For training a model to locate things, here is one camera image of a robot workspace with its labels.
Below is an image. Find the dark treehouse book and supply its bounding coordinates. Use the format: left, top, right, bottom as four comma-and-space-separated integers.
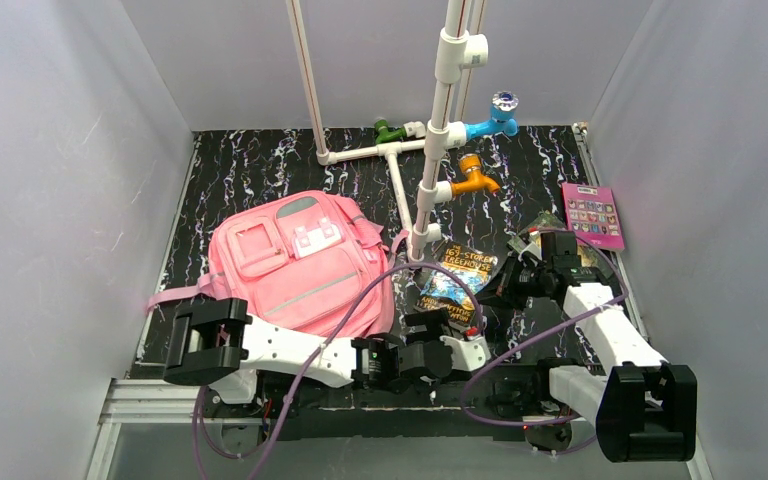
415, 240, 498, 332

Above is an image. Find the pink student backpack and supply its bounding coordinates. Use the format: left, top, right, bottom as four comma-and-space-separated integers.
147, 190, 392, 336

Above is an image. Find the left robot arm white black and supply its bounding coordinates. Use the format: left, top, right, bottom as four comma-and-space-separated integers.
163, 298, 489, 404

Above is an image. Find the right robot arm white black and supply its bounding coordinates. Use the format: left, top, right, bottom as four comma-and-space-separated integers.
479, 229, 698, 463

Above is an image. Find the green cover book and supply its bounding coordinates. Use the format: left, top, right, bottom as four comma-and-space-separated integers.
517, 211, 612, 274

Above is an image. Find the pink small book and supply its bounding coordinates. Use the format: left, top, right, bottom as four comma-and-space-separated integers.
561, 183, 625, 252

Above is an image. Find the orange tap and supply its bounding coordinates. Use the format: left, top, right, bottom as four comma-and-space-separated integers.
451, 154, 500, 196

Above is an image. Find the blue tap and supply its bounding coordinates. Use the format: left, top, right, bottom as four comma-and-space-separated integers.
465, 91, 519, 141

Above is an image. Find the green pipe valve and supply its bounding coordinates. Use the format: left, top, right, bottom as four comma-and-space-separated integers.
373, 118, 406, 145

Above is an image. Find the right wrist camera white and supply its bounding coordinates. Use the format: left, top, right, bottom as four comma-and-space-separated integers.
507, 227, 542, 260

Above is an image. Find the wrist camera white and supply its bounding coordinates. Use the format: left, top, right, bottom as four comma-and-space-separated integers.
507, 227, 542, 260
439, 334, 491, 374

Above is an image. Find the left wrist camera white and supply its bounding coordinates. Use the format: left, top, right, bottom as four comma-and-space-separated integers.
439, 334, 491, 374

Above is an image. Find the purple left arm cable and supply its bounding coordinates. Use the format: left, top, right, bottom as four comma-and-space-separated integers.
191, 261, 488, 480

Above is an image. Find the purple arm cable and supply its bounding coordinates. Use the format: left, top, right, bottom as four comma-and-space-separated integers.
191, 261, 488, 480
460, 227, 630, 458

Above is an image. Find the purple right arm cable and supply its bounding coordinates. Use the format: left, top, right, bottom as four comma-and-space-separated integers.
460, 227, 630, 458

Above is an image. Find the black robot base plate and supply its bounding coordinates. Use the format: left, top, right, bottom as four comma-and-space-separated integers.
185, 360, 597, 444

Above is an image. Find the white PVC pipe frame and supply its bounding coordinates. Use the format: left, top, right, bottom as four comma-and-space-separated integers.
286, 1, 488, 262

